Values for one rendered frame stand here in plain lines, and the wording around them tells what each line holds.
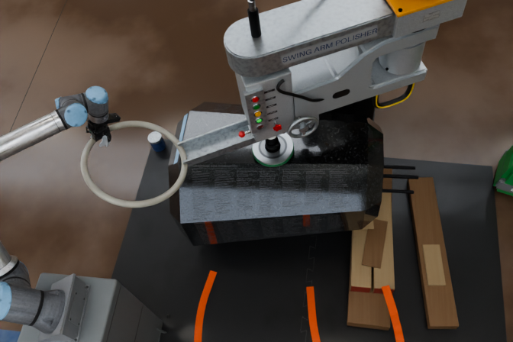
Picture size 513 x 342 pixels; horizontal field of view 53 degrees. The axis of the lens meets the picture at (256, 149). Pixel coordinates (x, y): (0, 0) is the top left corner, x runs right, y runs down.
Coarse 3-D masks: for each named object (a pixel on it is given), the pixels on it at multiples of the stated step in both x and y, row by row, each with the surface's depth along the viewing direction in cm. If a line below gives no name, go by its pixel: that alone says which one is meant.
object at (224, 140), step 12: (216, 132) 251; (228, 132) 254; (180, 144) 250; (192, 144) 253; (204, 144) 252; (216, 144) 251; (228, 144) 250; (240, 144) 246; (192, 156) 250; (204, 156) 245; (216, 156) 248
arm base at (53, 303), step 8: (48, 296) 222; (56, 296) 223; (64, 296) 225; (40, 304) 218; (48, 304) 219; (56, 304) 220; (64, 304) 222; (40, 312) 217; (48, 312) 218; (56, 312) 219; (40, 320) 217; (48, 320) 219; (56, 320) 219; (40, 328) 220; (48, 328) 219
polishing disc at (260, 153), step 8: (280, 136) 271; (288, 136) 270; (256, 144) 270; (264, 144) 269; (288, 144) 268; (256, 152) 267; (264, 152) 267; (280, 152) 266; (288, 152) 265; (264, 160) 264; (272, 160) 264; (280, 160) 263
